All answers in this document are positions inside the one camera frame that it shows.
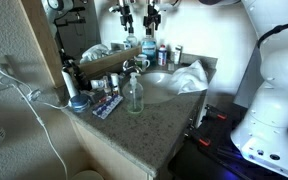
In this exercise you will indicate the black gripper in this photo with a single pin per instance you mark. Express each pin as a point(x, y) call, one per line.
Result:
point(152, 9)

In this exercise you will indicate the blue Listerine mouthwash bottle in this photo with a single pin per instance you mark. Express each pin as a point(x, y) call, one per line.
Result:
point(149, 50)

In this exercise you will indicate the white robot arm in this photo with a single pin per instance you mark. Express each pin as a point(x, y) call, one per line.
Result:
point(277, 110)

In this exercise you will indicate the small bottle white cap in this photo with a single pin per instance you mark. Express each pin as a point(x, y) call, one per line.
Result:
point(115, 81)

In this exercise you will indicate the black bottle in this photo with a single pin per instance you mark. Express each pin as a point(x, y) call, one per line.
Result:
point(81, 78)

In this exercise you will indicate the blue red shaving cream can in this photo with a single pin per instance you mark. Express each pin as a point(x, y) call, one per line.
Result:
point(162, 56)

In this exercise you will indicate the white mug green print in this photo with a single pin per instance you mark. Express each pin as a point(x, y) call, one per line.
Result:
point(141, 62)

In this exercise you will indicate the chrome faucet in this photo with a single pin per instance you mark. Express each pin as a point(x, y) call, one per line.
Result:
point(130, 66)

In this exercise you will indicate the white sink basin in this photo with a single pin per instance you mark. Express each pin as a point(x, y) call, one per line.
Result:
point(157, 85)

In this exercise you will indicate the white terry towel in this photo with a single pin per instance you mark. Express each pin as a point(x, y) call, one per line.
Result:
point(189, 78)

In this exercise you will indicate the clear soap pump dispenser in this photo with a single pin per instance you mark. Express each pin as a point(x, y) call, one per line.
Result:
point(133, 96)

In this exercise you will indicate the white blue toothpaste tube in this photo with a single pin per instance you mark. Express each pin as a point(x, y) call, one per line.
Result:
point(98, 84)

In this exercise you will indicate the metal mesh tray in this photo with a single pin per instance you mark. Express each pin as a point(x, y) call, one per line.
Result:
point(95, 95)

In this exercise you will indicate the blue pill blister pack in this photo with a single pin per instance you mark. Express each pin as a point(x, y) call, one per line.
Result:
point(107, 106)

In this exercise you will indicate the round blue tin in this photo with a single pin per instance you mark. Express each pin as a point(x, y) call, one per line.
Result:
point(79, 103)

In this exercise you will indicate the wooden vanity cabinet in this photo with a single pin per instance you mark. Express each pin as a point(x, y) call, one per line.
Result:
point(107, 153)

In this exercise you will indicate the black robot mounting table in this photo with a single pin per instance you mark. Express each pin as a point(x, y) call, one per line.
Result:
point(210, 160)

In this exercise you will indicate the waste bin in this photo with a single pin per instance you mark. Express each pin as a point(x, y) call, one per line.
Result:
point(87, 175)

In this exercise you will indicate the wood framed wall mirror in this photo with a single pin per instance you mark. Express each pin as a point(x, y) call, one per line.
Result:
point(107, 61)

